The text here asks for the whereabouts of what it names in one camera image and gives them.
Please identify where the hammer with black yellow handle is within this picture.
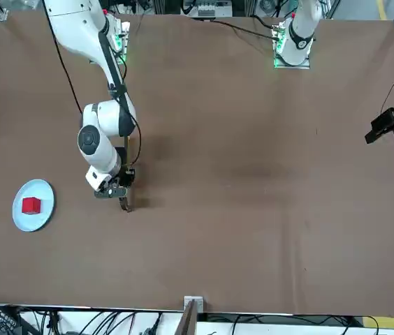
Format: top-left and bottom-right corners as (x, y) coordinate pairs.
(118, 135), (134, 214)

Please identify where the black device with white markings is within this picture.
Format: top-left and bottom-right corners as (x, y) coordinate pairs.
(0, 308), (20, 335)

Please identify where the thin black left gripper cable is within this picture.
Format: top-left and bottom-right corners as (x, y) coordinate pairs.
(381, 78), (394, 118)

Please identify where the light blue round plate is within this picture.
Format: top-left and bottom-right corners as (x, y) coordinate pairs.
(11, 179), (57, 233)

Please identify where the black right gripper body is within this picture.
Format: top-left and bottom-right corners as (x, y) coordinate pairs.
(115, 146), (133, 176)

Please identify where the red wooden cube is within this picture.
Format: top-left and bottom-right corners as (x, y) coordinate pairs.
(21, 196), (43, 214)

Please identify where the black cable strapped along arm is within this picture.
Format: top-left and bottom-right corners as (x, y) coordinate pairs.
(97, 31), (143, 167)

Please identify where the grey control box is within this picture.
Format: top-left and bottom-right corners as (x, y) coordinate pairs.
(182, 0), (233, 18)

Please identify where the black cable across table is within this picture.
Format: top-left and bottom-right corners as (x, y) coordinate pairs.
(196, 17), (277, 38)

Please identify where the hanging black arm cable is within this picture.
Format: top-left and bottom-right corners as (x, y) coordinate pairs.
(43, 0), (84, 114)

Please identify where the aluminium camera mount post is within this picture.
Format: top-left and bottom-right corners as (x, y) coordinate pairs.
(177, 295), (205, 335)

